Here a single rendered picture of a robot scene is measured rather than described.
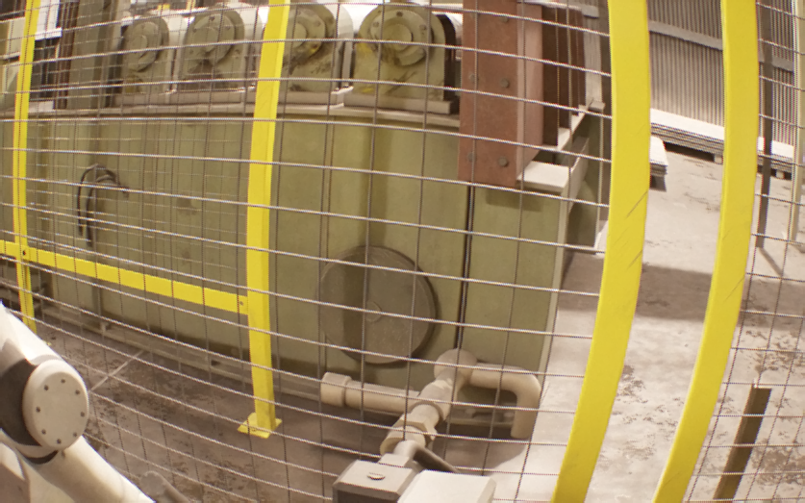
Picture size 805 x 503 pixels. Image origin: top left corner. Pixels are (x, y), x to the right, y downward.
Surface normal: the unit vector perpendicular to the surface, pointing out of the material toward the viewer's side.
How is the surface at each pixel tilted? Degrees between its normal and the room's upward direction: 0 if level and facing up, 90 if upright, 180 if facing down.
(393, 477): 0
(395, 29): 90
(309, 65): 90
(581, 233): 90
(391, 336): 92
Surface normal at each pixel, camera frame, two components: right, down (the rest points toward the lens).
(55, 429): 0.83, 0.26
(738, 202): -0.28, 0.25
